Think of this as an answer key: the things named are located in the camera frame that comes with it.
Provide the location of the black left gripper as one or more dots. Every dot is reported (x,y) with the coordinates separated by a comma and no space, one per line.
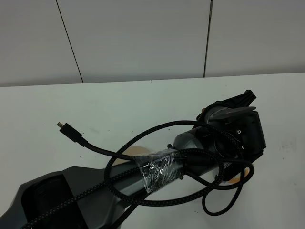
(239,121)

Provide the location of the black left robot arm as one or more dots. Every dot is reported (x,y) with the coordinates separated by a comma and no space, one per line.
(216,154)

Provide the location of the beige round teapot saucer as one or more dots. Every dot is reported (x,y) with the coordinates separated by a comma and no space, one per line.
(132,151)

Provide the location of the near orange coaster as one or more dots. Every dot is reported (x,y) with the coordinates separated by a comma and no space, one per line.
(237,178)

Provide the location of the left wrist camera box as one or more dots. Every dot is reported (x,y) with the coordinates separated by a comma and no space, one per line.
(232,168)

